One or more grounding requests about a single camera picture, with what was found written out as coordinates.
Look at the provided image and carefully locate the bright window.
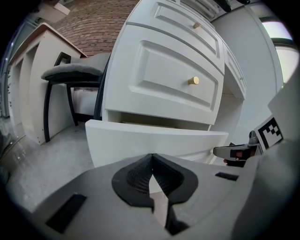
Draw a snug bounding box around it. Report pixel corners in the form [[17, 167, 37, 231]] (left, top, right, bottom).
[[259, 16, 300, 85]]

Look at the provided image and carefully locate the grey cushioned black chair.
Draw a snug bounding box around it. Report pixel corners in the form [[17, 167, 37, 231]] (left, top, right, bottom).
[[41, 52, 111, 143]]

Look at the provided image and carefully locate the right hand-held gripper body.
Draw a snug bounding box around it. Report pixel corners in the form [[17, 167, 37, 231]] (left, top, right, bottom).
[[234, 67, 300, 240]]

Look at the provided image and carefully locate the white desk drawer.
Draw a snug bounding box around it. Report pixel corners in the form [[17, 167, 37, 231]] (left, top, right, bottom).
[[84, 111, 229, 168]]

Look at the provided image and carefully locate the white panelled drawer large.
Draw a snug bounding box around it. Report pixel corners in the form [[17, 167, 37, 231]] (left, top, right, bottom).
[[103, 22, 226, 126]]

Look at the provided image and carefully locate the white desk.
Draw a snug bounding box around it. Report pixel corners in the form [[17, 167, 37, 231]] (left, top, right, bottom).
[[84, 0, 249, 168]]

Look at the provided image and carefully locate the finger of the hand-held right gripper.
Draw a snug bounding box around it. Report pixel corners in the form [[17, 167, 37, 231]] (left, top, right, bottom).
[[212, 142, 259, 167]]

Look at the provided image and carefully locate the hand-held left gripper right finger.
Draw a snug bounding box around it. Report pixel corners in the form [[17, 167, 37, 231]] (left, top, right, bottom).
[[152, 153, 247, 240]]

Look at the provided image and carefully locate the white panelled drawer shallow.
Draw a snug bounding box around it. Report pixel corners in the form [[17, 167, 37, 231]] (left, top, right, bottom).
[[126, 0, 224, 71]]

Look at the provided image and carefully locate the white shelf unit wooden top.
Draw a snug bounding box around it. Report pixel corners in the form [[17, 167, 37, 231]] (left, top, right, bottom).
[[7, 22, 89, 146]]

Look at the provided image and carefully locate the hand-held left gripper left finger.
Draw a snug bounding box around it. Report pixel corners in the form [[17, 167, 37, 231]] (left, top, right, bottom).
[[32, 153, 170, 240]]

